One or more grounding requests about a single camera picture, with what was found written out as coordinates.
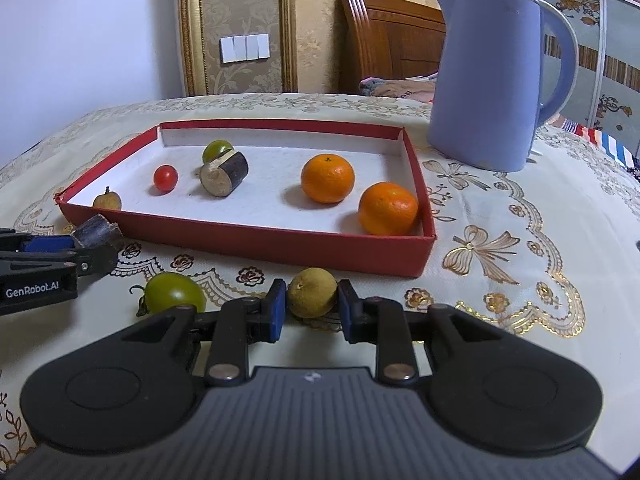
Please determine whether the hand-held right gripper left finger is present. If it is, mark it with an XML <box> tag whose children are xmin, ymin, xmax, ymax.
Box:
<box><xmin>100</xmin><ymin>279</ymin><xmax>287</xmax><ymax>387</ymax></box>

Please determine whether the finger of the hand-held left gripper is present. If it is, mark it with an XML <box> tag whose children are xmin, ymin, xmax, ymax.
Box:
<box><xmin>0</xmin><ymin>242</ymin><xmax>119</xmax><ymax>281</ymax></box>
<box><xmin>0</xmin><ymin>229</ymin><xmax>76</xmax><ymax>255</ymax></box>

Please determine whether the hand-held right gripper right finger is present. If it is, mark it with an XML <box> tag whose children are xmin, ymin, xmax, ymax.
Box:
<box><xmin>338</xmin><ymin>280</ymin><xmax>521</xmax><ymax>387</ymax></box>

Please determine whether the dark purple sugarcane piece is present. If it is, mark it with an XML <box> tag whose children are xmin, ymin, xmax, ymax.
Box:
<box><xmin>70</xmin><ymin>214</ymin><xmax>125</xmax><ymax>251</ymax></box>

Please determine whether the small brown round fruit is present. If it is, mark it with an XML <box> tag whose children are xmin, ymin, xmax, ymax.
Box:
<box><xmin>92</xmin><ymin>186</ymin><xmax>122</xmax><ymax>211</ymax></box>
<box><xmin>286</xmin><ymin>268</ymin><xmax>340</xmax><ymax>319</ymax></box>

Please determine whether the red cardboard box tray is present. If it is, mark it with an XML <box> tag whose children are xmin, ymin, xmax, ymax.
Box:
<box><xmin>54</xmin><ymin>119</ymin><xmax>437</xmax><ymax>279</ymax></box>

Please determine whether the green tomato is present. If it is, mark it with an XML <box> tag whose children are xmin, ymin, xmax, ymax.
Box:
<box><xmin>129</xmin><ymin>271</ymin><xmax>207</xmax><ymax>317</ymax></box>

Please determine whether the red cherry tomato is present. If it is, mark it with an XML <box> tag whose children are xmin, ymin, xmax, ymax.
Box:
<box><xmin>153</xmin><ymin>165</ymin><xmax>179</xmax><ymax>192</ymax></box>

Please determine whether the orange mandarin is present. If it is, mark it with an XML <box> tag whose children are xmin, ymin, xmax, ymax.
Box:
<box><xmin>300</xmin><ymin>154</ymin><xmax>356</xmax><ymax>204</ymax></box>
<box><xmin>358</xmin><ymin>182</ymin><xmax>419</xmax><ymax>236</ymax></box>

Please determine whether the white-marked purple sugarcane piece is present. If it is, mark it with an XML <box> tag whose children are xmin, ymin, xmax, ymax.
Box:
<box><xmin>199</xmin><ymin>150</ymin><xmax>250</xmax><ymax>198</ymax></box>

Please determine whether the small green round fruit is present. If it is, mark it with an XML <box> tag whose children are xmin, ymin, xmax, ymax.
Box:
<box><xmin>202</xmin><ymin>140</ymin><xmax>235</xmax><ymax>165</ymax></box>

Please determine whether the pink brown blanket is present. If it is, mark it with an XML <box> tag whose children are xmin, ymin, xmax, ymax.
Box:
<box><xmin>359</xmin><ymin>72</ymin><xmax>437</xmax><ymax>104</ymax></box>

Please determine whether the light blue electric kettle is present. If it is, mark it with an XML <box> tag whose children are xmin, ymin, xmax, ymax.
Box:
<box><xmin>426</xmin><ymin>0</ymin><xmax>580</xmax><ymax>172</ymax></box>

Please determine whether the brown wooden headboard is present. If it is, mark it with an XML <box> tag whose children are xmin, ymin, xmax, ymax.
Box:
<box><xmin>336</xmin><ymin>0</ymin><xmax>448</xmax><ymax>95</ymax></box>

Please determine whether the striped colourful quilt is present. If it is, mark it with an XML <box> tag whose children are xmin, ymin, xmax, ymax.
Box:
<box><xmin>547</xmin><ymin>115</ymin><xmax>640</xmax><ymax>183</ymax></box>

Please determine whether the floral glass wardrobe door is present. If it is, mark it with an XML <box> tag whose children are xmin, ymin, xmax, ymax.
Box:
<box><xmin>532</xmin><ymin>0</ymin><xmax>640</xmax><ymax>133</ymax></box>

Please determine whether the gold wall panel frame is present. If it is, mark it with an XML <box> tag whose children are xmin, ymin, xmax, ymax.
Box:
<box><xmin>176</xmin><ymin>0</ymin><xmax>299</xmax><ymax>97</ymax></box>

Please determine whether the white wall light switch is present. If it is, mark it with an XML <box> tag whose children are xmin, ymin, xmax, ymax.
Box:
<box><xmin>220</xmin><ymin>34</ymin><xmax>271</xmax><ymax>65</ymax></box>

